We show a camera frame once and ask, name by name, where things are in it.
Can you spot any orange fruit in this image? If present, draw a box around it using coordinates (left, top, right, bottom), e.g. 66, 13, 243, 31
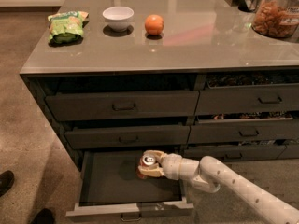
145, 14, 164, 35

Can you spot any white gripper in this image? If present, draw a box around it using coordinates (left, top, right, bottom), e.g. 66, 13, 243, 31
138, 150, 182, 180

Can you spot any middle right drawer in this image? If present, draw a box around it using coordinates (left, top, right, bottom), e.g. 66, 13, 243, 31
189, 118, 299, 144

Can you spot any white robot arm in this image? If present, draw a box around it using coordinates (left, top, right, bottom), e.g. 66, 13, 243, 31
138, 150, 299, 224

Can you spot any open bottom left drawer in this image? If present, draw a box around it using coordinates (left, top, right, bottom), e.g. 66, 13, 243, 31
66, 150, 193, 222

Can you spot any black shoe lower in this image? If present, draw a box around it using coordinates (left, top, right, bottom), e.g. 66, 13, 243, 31
30, 208, 55, 224

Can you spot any bottom right drawer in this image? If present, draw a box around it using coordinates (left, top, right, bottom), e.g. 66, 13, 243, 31
183, 140, 299, 162

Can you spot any top left drawer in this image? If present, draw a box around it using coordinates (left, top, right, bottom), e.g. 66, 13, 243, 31
45, 91, 198, 121

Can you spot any black shoe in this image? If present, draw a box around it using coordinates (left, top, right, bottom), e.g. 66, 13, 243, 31
0, 170, 14, 197
30, 208, 55, 224

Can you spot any top right drawer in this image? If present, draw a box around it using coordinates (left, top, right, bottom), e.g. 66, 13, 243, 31
196, 70, 299, 115

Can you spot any white bowl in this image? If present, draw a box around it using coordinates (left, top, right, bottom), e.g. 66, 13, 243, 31
102, 7, 134, 32

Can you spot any glass jar of snacks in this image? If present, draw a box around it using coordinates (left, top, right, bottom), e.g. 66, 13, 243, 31
252, 0, 299, 38

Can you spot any red coke can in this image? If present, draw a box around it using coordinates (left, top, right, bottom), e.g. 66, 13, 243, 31
136, 154, 156, 179

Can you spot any black shoe upper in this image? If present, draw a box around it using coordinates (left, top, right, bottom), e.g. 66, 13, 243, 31
0, 170, 14, 197

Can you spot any middle left drawer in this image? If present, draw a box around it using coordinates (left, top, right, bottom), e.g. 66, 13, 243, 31
64, 125, 190, 149

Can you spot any green chip bag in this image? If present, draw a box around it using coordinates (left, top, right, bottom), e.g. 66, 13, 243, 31
48, 11, 89, 44

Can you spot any grey drawer cabinet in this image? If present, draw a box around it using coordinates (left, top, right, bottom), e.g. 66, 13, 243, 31
21, 0, 299, 167

